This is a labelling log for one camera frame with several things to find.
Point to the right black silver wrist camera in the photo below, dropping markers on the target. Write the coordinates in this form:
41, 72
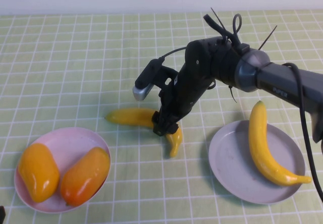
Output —
147, 75

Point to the right black camera mount bracket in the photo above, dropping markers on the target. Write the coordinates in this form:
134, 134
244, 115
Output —
166, 75

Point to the small curved yellow banana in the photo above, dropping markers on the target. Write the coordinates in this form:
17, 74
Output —
131, 116

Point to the orange-red tinted mango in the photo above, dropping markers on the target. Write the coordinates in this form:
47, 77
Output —
85, 176

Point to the plain yellow mango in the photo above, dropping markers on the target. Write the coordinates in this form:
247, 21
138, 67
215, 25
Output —
39, 171

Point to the pink round plate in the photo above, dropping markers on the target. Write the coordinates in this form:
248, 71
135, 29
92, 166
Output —
65, 143

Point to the black zip tie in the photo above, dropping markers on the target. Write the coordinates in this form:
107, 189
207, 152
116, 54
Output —
233, 94
268, 36

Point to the grey round plate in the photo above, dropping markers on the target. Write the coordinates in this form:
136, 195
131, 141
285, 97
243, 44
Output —
232, 168

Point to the large yellow banana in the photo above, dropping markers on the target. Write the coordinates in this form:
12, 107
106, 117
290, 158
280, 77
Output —
260, 145

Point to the black equipment piece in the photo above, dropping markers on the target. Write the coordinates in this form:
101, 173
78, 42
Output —
2, 212

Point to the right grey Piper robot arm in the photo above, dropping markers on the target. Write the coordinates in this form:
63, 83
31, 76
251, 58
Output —
277, 82

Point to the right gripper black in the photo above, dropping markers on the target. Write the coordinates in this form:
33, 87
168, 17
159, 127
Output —
181, 95

